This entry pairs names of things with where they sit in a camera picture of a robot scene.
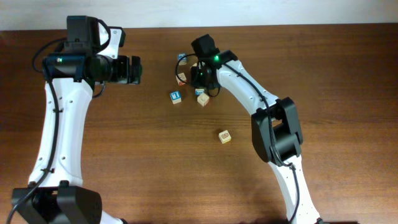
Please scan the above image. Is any sailboat block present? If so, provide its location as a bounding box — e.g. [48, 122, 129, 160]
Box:
[195, 88, 205, 96]

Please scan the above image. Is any blue-top block with L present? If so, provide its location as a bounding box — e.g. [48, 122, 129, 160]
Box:
[170, 91, 182, 104]

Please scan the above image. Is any yellow-edged block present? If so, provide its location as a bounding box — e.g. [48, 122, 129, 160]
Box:
[218, 130, 231, 144]

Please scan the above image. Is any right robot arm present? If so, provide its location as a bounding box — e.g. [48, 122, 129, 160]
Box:
[192, 34, 323, 223]

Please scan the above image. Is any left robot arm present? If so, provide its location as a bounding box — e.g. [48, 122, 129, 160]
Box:
[6, 53, 142, 223]

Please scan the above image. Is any butterfly block, red side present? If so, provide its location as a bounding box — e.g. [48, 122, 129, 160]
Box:
[176, 73, 187, 86]

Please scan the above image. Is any acorn block with green N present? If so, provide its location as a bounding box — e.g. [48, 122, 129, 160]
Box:
[197, 93, 210, 106]

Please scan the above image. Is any blue-top block with 2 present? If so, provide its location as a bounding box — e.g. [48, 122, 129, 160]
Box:
[177, 53, 187, 65]

